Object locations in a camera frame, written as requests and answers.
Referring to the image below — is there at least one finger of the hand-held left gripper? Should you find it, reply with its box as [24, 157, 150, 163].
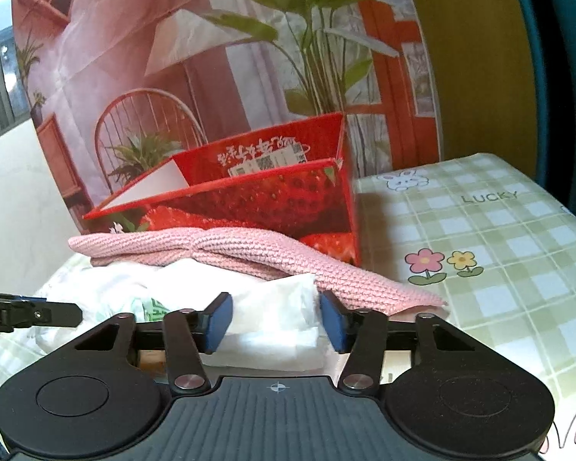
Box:
[0, 300, 84, 332]
[0, 291, 47, 305]

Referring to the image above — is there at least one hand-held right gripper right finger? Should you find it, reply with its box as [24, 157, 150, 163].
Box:
[319, 290, 478, 395]

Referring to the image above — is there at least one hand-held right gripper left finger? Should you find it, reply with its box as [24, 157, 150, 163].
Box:
[74, 292, 234, 395]

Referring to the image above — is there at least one white printed garment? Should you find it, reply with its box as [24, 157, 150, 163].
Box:
[37, 258, 328, 371]

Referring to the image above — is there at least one pink knit cloth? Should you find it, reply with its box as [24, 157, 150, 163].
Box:
[67, 227, 449, 314]

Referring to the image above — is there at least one red strawberry print box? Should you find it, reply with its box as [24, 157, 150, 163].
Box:
[81, 111, 364, 270]

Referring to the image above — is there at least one green checkered tablecloth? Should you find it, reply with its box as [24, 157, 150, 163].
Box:
[0, 153, 576, 461]

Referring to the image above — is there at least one printed room scene backdrop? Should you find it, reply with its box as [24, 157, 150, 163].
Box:
[10, 0, 443, 232]

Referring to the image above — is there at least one blue curtain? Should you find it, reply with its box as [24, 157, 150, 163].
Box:
[504, 0, 576, 234]

